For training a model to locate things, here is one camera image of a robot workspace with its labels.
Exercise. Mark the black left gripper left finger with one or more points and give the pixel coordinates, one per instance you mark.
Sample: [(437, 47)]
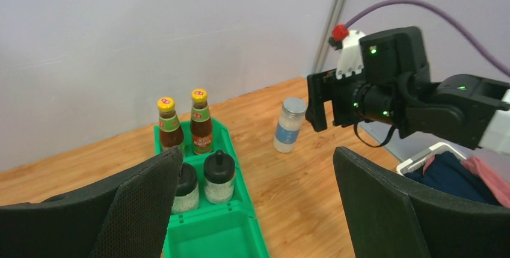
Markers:
[(123, 215)]

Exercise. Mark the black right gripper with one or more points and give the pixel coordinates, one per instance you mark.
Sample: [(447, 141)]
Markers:
[(343, 92)]

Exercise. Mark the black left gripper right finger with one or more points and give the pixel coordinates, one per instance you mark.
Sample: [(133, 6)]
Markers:
[(389, 215)]

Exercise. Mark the silver lid spice jar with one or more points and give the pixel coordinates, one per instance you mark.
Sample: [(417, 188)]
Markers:
[(289, 124)]

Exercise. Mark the black cap salt jar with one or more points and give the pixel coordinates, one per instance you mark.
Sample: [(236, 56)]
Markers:
[(187, 194)]

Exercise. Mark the yellow cap sauce bottle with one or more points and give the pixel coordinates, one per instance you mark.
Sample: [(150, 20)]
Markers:
[(201, 125), (170, 130)]

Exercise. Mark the black cap white powder jar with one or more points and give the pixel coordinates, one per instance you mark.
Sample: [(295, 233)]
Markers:
[(219, 175)]

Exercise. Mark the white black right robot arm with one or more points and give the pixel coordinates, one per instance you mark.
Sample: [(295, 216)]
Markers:
[(385, 77)]

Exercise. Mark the white plastic basket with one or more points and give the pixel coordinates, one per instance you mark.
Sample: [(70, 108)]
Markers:
[(418, 160)]

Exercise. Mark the dark blue cloth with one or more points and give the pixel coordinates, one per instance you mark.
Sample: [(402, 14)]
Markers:
[(445, 173)]

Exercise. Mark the green plastic triple bin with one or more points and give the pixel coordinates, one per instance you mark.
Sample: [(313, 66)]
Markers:
[(228, 229)]

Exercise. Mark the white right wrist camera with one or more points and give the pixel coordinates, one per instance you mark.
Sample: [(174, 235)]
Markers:
[(347, 42)]

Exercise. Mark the right aluminium corner post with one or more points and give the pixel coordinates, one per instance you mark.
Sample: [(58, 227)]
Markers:
[(333, 17)]

